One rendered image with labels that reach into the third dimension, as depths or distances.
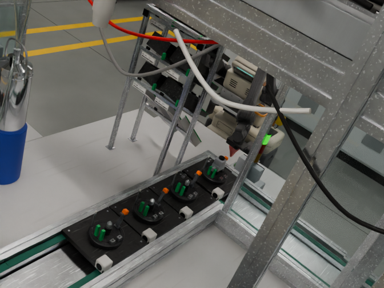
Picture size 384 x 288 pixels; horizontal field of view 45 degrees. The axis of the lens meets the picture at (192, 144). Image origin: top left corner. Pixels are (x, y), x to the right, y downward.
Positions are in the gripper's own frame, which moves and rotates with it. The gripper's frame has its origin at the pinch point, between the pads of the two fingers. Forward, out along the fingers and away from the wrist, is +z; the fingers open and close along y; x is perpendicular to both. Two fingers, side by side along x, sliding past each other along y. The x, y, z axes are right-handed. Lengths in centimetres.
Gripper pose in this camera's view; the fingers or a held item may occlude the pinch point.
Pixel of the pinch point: (231, 155)
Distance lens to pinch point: 241.8
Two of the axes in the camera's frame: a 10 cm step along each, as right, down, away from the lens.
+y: 7.4, 5.6, -3.8
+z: -3.1, 7.8, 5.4
